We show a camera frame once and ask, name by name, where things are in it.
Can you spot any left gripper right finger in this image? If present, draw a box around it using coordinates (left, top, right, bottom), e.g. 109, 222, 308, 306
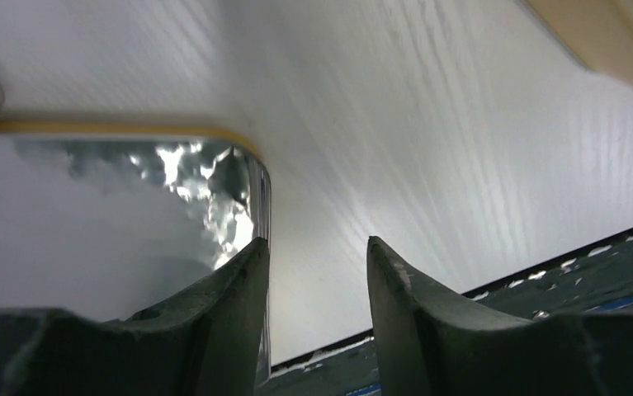
366, 237, 633, 395

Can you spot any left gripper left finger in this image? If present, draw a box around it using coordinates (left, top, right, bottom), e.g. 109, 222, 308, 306
0, 238, 269, 395

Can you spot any silver box lid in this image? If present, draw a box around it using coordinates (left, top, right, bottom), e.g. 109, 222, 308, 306
0, 128, 271, 388

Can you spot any gold chocolate box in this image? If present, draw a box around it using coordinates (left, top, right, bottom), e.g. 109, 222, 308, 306
524, 0, 633, 87

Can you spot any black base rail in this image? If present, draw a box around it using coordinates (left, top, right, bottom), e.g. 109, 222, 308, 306
255, 228, 633, 395

